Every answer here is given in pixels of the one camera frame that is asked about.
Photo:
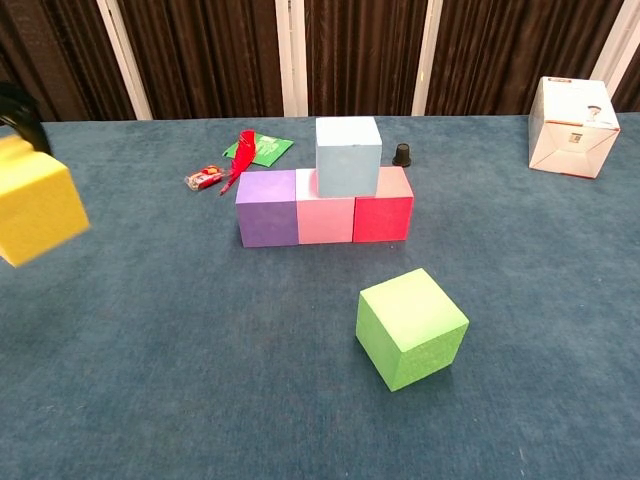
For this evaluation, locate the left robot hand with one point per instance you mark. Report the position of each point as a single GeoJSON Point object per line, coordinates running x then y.
{"type": "Point", "coordinates": [25, 117]}

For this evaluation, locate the yellow foam cube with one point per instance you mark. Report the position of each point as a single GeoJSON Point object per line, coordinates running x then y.
{"type": "Point", "coordinates": [35, 210]}

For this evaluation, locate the purple foam cube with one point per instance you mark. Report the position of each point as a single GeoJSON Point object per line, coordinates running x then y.
{"type": "Point", "coordinates": [267, 215]}

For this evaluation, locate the pink foam cube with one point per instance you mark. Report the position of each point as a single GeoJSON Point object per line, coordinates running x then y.
{"type": "Point", "coordinates": [325, 220]}

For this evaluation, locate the light blue foam cube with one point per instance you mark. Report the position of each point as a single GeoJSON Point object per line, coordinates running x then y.
{"type": "Point", "coordinates": [347, 160]}

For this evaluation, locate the red foam cube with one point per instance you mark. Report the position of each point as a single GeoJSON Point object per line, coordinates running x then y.
{"type": "Point", "coordinates": [382, 220]}

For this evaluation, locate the green foam cube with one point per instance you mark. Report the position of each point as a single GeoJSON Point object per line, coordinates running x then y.
{"type": "Point", "coordinates": [410, 325]}

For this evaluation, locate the red candy wrapper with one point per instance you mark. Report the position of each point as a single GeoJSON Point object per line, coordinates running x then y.
{"type": "Point", "coordinates": [202, 177]}

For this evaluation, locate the dark brown curtain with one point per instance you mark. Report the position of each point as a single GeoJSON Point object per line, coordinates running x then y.
{"type": "Point", "coordinates": [210, 50]}

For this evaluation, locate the red feather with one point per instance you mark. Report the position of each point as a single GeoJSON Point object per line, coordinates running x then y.
{"type": "Point", "coordinates": [242, 155]}

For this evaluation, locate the green paper packet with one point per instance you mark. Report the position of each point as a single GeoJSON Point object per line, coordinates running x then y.
{"type": "Point", "coordinates": [274, 147]}

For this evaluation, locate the black bottle cap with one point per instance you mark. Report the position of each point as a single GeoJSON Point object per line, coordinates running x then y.
{"type": "Point", "coordinates": [402, 155]}

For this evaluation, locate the teal felt table cover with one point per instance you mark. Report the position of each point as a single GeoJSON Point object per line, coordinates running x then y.
{"type": "Point", "coordinates": [300, 440]}

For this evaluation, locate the white carton box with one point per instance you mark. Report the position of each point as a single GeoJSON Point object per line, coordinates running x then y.
{"type": "Point", "coordinates": [570, 130]}

